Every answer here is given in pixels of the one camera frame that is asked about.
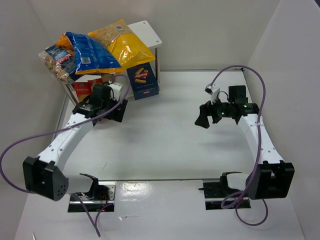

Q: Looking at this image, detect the dark La Sicilia spaghetti pack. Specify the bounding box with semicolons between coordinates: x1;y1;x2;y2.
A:
101;74;115;83

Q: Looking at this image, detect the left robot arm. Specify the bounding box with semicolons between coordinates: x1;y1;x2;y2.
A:
22;83;128;201

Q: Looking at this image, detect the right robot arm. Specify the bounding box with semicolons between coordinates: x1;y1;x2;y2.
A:
195;85;295;200

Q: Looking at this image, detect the blue Barilla pasta box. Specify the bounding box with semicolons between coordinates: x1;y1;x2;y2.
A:
126;62;159;100

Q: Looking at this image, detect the blue pasta bag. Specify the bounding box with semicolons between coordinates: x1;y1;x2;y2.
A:
56;31;124;75

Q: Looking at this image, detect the clear mixed pasta bag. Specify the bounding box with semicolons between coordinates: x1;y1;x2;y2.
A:
38;45;80;85

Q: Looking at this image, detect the yellow pasta bag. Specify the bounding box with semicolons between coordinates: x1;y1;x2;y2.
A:
88;19;156;69

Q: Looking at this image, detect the white two-tier shelf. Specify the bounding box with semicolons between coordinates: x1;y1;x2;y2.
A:
61;20;163;105

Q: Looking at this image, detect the clear red spaghetti pack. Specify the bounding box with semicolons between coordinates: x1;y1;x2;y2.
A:
88;77;104;87

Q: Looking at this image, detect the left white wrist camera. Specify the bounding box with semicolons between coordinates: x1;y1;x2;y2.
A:
108;82;123;102

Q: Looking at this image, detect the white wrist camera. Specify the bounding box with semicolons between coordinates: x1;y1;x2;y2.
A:
205;85;221;105
108;82;123;102

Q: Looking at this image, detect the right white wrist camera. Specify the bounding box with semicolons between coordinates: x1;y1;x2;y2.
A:
205;85;221;105

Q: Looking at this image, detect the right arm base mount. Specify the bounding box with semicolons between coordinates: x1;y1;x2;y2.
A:
198;178;239;211

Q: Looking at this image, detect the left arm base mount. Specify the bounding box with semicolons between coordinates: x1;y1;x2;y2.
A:
67;181;117;213

